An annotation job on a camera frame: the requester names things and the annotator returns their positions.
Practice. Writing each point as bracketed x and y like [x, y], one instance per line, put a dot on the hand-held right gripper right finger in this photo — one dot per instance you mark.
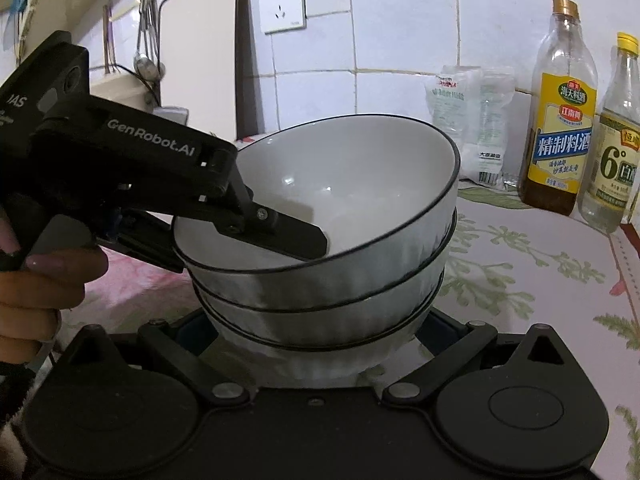
[447, 332]

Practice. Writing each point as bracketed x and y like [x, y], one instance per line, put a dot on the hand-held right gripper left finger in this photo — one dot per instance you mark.
[192, 332]

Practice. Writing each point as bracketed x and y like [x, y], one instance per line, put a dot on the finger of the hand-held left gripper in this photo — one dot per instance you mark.
[145, 240]
[290, 237]

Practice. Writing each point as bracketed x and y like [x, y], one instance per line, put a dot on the white bowl with black rim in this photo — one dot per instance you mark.
[320, 365]
[375, 170]
[310, 317]

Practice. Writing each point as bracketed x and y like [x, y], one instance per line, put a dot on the person's left hand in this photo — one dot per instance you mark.
[40, 285]

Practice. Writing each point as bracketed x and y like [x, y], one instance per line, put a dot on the hanging metal ladle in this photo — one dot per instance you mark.
[146, 55]

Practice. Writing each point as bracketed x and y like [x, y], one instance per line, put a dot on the wooden chopsticks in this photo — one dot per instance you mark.
[109, 35]

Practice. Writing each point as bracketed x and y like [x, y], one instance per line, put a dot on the white cutting board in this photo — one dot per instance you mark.
[200, 50]

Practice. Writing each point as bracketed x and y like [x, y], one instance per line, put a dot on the clear salt bag red print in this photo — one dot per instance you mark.
[450, 110]

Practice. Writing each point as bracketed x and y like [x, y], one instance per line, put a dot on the cooking wine bottle brown liquid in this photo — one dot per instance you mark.
[557, 150]

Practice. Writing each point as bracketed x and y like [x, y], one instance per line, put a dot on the white vinegar bottle yellow cap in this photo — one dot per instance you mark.
[612, 175]

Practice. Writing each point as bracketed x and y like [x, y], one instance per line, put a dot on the white wall outlet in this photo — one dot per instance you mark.
[281, 5]

